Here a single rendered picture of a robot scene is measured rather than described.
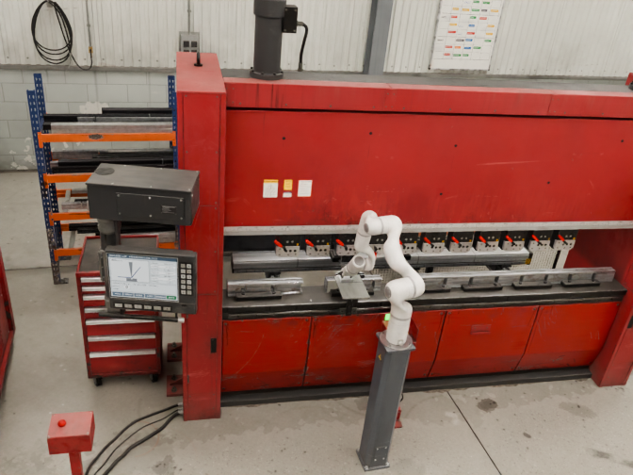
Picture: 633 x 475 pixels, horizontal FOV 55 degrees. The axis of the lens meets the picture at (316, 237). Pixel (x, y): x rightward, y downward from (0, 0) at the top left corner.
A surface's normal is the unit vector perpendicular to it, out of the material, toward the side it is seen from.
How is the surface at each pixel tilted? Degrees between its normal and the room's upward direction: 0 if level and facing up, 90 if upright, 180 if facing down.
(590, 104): 90
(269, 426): 0
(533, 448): 0
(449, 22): 90
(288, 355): 90
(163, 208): 90
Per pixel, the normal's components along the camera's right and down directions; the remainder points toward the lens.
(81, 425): 0.09, -0.87
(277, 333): 0.20, 0.49
